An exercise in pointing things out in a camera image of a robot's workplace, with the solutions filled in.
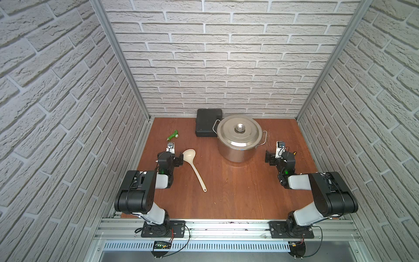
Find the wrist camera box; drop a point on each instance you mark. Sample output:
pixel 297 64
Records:
pixel 280 149
pixel 171 147

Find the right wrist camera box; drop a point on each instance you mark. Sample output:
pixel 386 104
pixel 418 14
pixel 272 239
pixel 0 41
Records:
pixel 280 149

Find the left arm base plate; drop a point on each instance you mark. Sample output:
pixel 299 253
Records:
pixel 173 229

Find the stainless steel pot lid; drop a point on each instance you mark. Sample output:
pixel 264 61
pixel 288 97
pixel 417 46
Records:
pixel 239 132

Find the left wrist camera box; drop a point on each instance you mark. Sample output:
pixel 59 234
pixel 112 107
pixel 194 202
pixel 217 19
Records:
pixel 171 147

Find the white ventilation grille strip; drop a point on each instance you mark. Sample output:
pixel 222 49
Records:
pixel 200 246

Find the small green circuit board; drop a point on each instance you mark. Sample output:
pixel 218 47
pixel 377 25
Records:
pixel 162 245

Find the stainless steel stock pot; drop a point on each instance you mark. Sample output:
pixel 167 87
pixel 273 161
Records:
pixel 237 155

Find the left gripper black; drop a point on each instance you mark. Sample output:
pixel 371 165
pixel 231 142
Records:
pixel 178 160

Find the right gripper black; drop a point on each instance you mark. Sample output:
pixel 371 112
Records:
pixel 272 162

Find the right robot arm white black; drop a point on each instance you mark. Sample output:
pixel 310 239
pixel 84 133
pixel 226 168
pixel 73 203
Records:
pixel 331 196

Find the black plastic tool case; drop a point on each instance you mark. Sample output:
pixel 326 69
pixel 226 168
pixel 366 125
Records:
pixel 206 122

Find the aluminium front rail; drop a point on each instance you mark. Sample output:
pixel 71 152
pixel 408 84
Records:
pixel 230 229

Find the green plastic tap fitting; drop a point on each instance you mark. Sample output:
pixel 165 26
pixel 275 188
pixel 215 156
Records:
pixel 175 134

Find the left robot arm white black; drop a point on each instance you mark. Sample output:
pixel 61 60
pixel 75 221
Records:
pixel 136 197

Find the cream plastic ladle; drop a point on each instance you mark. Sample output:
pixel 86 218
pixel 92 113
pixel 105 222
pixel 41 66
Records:
pixel 188 156

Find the right black connector board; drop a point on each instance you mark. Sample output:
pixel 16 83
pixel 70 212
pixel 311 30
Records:
pixel 297 249

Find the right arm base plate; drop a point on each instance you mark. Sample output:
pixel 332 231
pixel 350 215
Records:
pixel 288 230

